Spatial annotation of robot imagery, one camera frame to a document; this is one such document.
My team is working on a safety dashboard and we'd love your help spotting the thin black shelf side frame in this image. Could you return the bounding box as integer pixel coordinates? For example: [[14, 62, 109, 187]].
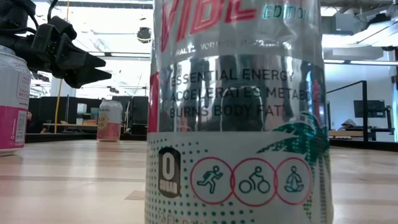
[[326, 80, 370, 143]]

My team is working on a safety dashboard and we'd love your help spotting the white salmon Spindrift can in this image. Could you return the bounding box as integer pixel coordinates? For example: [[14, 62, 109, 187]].
[[96, 99, 124, 143]]

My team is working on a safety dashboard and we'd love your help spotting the yellow pole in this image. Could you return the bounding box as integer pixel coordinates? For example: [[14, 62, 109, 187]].
[[54, 0, 70, 134]]

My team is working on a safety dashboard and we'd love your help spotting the black computer monitor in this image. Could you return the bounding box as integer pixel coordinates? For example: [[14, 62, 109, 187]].
[[353, 100, 386, 119]]

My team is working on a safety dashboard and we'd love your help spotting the white magenta Spindrift can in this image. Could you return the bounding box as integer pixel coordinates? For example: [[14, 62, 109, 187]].
[[0, 45, 32, 157]]

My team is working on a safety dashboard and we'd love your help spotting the white Celsius energy drink can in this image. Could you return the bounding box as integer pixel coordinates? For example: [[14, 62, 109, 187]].
[[144, 0, 335, 224]]

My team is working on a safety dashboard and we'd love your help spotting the white column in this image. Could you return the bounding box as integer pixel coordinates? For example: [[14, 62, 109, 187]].
[[50, 77, 77, 98]]

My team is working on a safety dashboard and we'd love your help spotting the black room partition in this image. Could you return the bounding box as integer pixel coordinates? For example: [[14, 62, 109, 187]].
[[27, 96, 76, 135], [111, 95, 150, 136]]

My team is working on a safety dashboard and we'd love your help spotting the person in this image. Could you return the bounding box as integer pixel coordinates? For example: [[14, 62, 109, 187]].
[[337, 118, 358, 131]]

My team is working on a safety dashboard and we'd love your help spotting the black aluminium rail frame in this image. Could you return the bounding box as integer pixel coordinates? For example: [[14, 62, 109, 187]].
[[24, 133, 147, 144], [329, 139, 398, 153]]

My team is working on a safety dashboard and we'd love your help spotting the wooden desk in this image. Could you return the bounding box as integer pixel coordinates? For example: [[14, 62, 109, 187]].
[[42, 122, 98, 128]]

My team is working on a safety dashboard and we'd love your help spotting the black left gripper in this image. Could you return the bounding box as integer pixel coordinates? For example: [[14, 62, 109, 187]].
[[30, 15, 112, 89]]

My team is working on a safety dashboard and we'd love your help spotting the black ceiling dome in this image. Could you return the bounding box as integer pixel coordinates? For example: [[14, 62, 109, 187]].
[[137, 26, 152, 44]]

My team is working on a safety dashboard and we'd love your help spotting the white storage box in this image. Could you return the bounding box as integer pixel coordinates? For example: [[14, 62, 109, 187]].
[[76, 103, 88, 125]]

